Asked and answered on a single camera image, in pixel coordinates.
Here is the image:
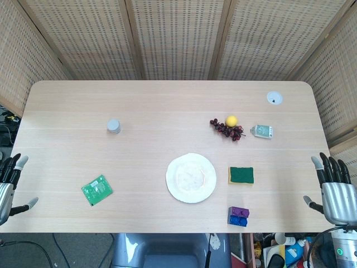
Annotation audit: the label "tangled black cables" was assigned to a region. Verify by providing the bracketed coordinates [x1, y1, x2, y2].
[0, 106, 22, 147]

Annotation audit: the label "small white timer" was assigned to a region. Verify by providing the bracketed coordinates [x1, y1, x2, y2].
[249, 125, 274, 140]

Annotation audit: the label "black rounded object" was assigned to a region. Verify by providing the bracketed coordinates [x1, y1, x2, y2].
[267, 252, 287, 268]

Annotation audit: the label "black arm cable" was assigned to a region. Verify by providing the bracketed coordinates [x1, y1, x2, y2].
[0, 238, 54, 268]
[307, 225, 348, 268]

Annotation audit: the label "green snack packet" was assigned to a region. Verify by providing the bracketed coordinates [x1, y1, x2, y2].
[81, 174, 114, 208]

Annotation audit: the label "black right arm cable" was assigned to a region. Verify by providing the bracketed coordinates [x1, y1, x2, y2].
[307, 225, 348, 268]

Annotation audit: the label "woven bamboo screen panel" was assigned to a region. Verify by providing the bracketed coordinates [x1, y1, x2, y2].
[19, 0, 143, 82]
[214, 0, 357, 82]
[288, 16, 357, 146]
[329, 139, 357, 179]
[0, 0, 70, 117]
[122, 0, 232, 82]

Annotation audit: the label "dark red grape bunch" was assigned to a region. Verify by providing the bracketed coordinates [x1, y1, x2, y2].
[209, 118, 247, 142]

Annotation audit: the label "white cable grommet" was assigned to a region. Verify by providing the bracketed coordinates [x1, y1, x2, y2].
[266, 91, 283, 106]

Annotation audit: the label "blue plastic bottle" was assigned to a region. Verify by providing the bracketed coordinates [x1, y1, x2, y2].
[284, 237, 307, 266]

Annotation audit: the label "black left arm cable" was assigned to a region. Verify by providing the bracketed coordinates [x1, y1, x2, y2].
[0, 238, 54, 268]

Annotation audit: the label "white perforated bracket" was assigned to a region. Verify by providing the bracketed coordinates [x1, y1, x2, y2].
[209, 233, 223, 252]

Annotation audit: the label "white paper cup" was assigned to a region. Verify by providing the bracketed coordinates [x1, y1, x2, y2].
[274, 232, 288, 246]

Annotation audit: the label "blue toy brick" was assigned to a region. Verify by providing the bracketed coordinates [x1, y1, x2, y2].
[228, 214, 248, 227]

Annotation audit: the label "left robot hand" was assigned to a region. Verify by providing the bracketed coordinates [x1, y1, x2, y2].
[0, 152, 39, 227]

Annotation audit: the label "green yellow sponge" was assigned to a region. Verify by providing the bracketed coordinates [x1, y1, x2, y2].
[228, 166, 255, 185]

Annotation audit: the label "purple toy brick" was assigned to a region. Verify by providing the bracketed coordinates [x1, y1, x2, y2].
[228, 206, 250, 218]

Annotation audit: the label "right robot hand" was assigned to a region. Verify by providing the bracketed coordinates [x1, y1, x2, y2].
[303, 152, 357, 226]

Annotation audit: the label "white plate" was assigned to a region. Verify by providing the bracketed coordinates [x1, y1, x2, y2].
[165, 152, 218, 204]

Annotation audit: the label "grey cylindrical can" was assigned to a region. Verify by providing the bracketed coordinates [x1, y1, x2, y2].
[106, 118, 122, 135]

